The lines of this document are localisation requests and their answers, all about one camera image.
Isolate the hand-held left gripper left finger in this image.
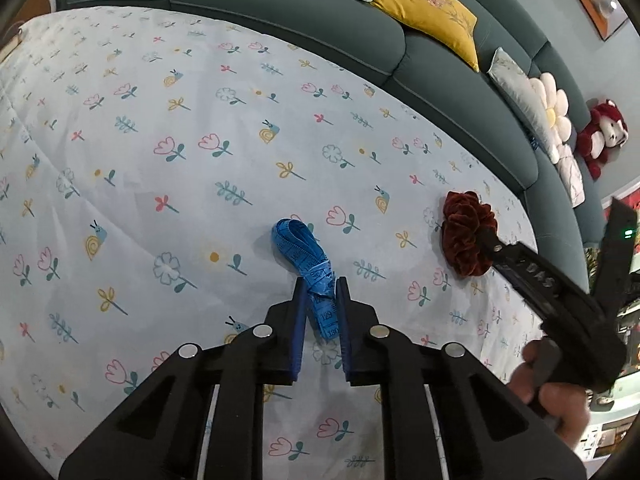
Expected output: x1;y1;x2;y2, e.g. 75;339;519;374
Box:
59;276;307;480

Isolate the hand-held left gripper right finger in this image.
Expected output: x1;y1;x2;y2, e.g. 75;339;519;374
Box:
336;276;587;480

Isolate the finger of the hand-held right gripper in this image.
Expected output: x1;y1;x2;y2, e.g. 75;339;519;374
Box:
476;226;521;272

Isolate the dark red velvet scrunchie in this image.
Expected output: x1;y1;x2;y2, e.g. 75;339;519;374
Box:
440;190;500;277

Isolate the blue measuring tape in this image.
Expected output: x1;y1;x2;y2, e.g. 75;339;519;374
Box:
271;218;341;344

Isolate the person's right hand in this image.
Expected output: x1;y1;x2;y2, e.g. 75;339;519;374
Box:
506;340;594;449

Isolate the white quilted cushion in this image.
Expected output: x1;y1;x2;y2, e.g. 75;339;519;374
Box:
549;141;586;209

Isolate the white flower shaped cushion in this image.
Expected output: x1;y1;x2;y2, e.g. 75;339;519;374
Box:
529;72;571;144

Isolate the red plush monkey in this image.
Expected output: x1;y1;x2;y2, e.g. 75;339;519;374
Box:
574;99;630;181

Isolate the floral printed bedsheet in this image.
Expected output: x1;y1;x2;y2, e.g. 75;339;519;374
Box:
0;5;547;480

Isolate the yellow embroidered cushion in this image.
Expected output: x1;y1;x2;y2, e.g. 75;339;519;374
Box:
370;0;480;73

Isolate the dark green sofa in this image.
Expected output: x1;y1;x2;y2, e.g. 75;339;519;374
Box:
57;0;608;292

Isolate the orange framed wall picture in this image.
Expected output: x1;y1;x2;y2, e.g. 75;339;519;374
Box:
565;0;632;42

